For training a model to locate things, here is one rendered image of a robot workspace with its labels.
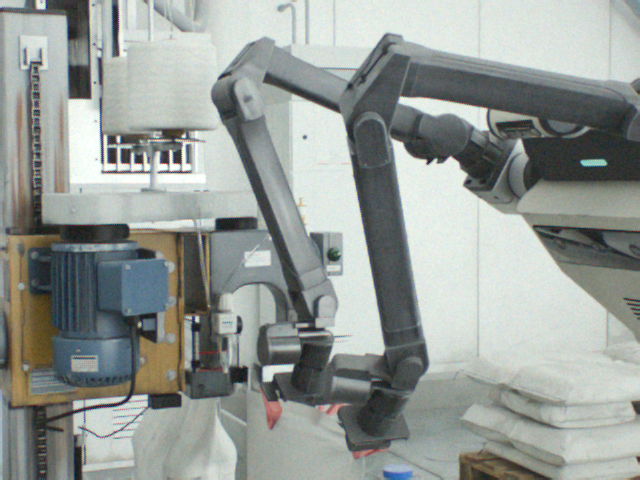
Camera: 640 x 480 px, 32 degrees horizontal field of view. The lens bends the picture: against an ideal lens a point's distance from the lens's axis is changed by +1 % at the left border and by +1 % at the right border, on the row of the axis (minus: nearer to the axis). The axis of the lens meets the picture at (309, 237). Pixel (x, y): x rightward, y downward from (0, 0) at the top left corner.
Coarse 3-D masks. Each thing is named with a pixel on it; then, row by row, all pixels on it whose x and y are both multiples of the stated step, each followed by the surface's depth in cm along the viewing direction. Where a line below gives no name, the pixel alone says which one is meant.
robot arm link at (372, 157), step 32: (384, 128) 136; (352, 160) 141; (384, 160) 138; (384, 192) 144; (384, 224) 146; (384, 256) 149; (384, 288) 152; (384, 320) 154; (416, 320) 154; (416, 352) 156
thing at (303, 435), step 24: (264, 408) 202; (288, 408) 206; (312, 408) 200; (264, 432) 202; (288, 432) 191; (312, 432) 186; (336, 432) 181; (264, 456) 203; (288, 456) 191; (312, 456) 186; (336, 456) 181
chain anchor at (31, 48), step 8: (24, 40) 207; (32, 40) 208; (40, 40) 208; (24, 48) 207; (32, 48) 208; (40, 48) 208; (24, 56) 207; (32, 56) 208; (40, 56) 208; (24, 64) 207; (40, 64) 208
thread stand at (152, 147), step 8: (152, 0) 212; (152, 8) 212; (152, 16) 212; (152, 24) 212; (152, 32) 212; (152, 40) 212; (152, 136) 213; (168, 136) 201; (176, 136) 201; (120, 144) 221; (128, 144) 221; (136, 144) 220; (144, 144) 221; (152, 144) 213; (160, 144) 208; (168, 144) 203; (176, 144) 198; (136, 152) 225; (144, 152) 220; (152, 152) 212; (152, 160) 213; (152, 168) 213; (152, 176) 213; (152, 184) 213
